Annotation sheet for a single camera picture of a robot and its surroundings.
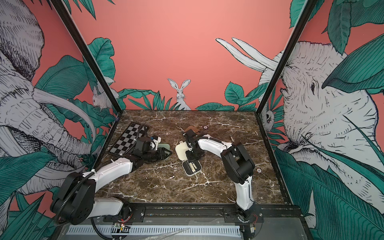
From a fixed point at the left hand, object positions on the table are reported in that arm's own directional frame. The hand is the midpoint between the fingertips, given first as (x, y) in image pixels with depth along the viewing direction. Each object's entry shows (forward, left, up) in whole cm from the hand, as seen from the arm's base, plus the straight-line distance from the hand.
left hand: (171, 151), depth 85 cm
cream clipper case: (-6, -10, -10) cm, 15 cm away
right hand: (0, -11, -8) cm, 14 cm away
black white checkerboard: (+15, +32, -8) cm, 36 cm away
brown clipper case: (+25, -14, -11) cm, 31 cm away
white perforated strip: (-36, +5, -10) cm, 38 cm away
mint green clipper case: (+9, +5, -9) cm, 14 cm away
